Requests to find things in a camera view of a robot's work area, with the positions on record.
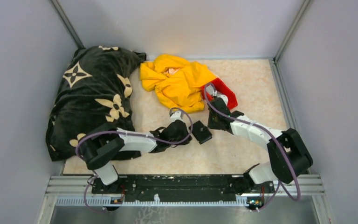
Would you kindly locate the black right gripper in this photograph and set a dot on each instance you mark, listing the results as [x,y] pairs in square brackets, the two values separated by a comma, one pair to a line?
[210,123]

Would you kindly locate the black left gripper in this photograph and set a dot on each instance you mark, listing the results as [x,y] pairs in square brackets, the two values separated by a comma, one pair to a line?
[187,140]

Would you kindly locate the red plastic bin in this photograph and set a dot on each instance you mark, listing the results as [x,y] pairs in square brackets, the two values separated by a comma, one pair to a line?
[219,89]

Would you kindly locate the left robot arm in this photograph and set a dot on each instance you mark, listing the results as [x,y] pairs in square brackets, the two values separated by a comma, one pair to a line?
[103,144]

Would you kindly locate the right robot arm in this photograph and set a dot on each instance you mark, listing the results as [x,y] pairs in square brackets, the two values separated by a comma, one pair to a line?
[288,155]

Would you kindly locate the yellow jacket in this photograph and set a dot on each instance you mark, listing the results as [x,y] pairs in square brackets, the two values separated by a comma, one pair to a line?
[176,81]

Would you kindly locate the black floral blanket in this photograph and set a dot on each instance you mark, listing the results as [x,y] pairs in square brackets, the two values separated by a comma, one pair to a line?
[94,90]

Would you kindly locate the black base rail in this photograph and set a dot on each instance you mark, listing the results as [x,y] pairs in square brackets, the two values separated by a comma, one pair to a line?
[181,188]

